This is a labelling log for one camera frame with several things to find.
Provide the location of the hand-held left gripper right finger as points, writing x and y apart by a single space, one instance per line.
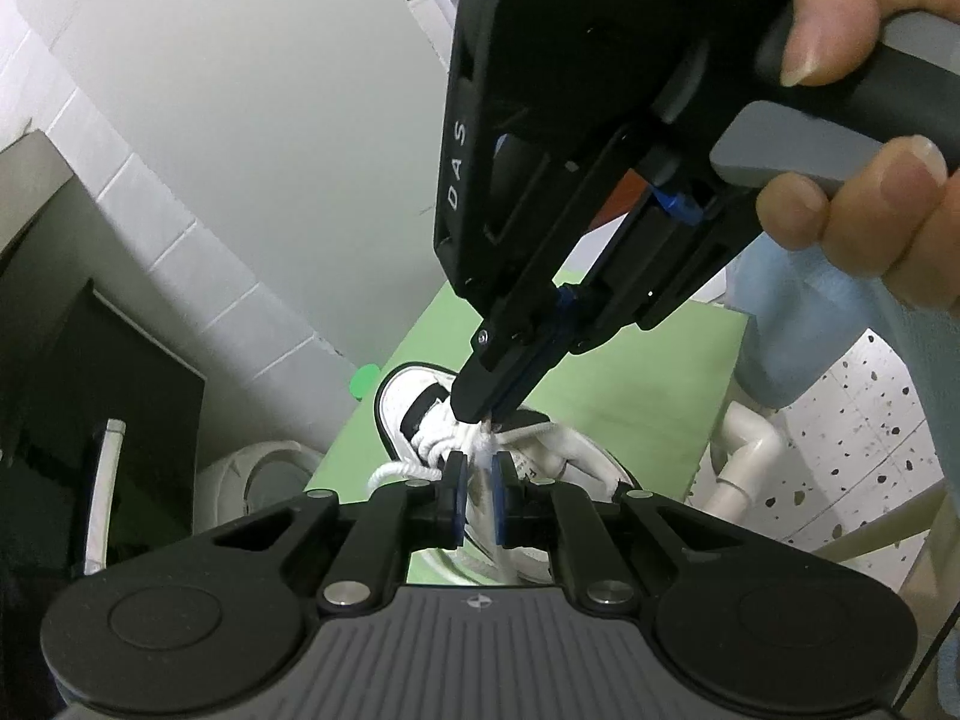
499 499

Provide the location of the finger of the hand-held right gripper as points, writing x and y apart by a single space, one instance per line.
487 382
525 382

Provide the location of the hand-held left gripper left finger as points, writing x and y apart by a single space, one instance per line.
457 499

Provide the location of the white shoelace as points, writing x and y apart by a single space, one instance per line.
420 469

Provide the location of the white and black sneaker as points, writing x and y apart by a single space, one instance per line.
420 397

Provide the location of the person's right hand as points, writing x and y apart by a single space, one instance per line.
885 165

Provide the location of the green mat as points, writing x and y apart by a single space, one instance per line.
637 390

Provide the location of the green bottle cap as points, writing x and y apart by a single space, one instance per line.
365 381

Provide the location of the brown wooden cabinet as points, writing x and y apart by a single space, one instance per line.
611 217

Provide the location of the grey foam board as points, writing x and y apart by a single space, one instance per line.
262 127

